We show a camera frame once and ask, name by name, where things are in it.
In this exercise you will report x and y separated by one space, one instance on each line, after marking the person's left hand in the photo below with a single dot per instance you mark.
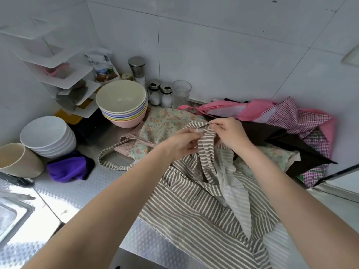
176 144

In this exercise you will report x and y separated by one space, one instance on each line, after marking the person's right hand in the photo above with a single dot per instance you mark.
234 134

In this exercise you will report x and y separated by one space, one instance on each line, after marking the person's right thumb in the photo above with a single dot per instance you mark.
218 128

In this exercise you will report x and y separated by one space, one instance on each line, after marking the person's left thumb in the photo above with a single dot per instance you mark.
195 131

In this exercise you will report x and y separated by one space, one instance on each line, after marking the grey white striped apron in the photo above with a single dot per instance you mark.
196 210

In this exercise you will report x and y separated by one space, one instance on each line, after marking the person's left forearm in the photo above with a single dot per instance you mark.
112 210

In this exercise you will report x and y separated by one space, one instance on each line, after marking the person's right forearm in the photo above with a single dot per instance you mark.
294 207

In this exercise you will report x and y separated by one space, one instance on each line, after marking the green floral apron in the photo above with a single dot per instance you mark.
159 126

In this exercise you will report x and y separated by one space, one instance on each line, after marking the pink apron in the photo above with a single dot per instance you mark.
252 109

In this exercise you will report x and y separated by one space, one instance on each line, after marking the clear glass tumbler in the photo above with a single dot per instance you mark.
181 93

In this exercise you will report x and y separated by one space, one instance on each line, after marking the glass shaker with steel lid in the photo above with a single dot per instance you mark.
166 96
154 93

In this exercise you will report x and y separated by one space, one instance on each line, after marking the dark brown cloth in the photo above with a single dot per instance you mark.
280 137

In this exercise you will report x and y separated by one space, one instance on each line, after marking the green floral cloth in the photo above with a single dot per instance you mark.
276 155

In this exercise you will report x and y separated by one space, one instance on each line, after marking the pink checked cloth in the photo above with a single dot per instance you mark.
294 114

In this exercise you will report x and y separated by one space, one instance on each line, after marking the stack of pastel bowls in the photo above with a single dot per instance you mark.
120 98

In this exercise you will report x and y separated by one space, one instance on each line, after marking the steel pepper grinder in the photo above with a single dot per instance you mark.
137 69

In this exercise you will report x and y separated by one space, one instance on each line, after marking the small gold-lidded jar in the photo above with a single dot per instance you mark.
127 77

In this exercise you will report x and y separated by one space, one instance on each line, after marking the printed snack bag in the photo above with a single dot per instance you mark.
102 65

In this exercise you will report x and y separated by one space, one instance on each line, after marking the yellow box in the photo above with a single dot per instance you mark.
68 117

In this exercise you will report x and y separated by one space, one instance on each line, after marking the dark packets on rack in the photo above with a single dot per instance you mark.
73 95

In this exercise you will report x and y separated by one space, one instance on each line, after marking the purple cloth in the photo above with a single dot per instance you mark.
67 169

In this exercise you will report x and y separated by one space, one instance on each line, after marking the stack of white bowls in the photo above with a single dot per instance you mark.
45 134

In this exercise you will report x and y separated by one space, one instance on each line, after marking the pink item on rack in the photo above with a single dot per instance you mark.
56 70

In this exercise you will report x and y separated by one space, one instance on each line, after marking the white tiered rack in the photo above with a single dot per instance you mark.
56 57

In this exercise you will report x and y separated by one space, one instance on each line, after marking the beige cup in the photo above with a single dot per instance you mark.
19 162

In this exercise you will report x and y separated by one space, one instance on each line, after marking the steel sink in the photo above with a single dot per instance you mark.
12 215

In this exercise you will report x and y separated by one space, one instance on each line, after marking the black metal frame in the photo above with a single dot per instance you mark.
336 175

